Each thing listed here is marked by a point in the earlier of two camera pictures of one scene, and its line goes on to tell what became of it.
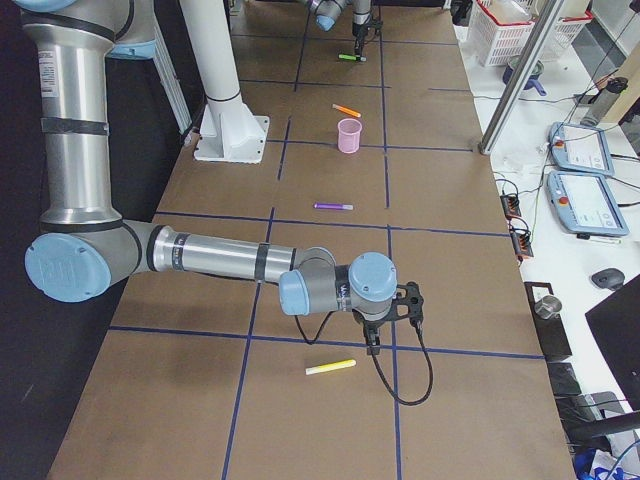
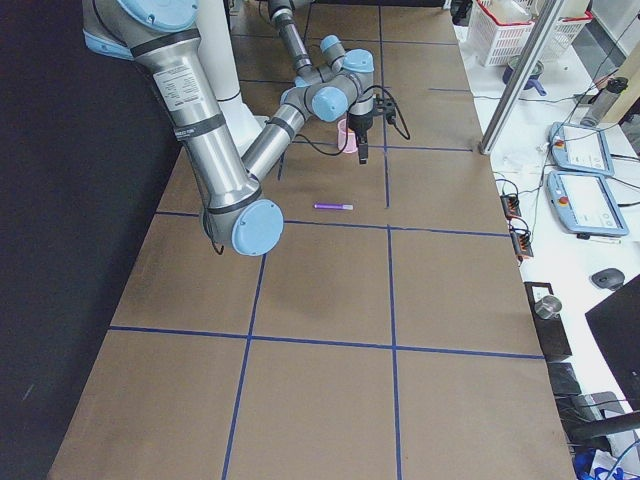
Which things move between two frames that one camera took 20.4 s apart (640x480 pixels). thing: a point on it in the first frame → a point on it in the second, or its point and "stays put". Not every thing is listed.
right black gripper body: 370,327 → 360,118
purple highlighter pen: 333,206 stays put
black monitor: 616,325 stays put
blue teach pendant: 579,148 stays put
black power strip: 510,204 stays put
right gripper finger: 377,346 → 363,151
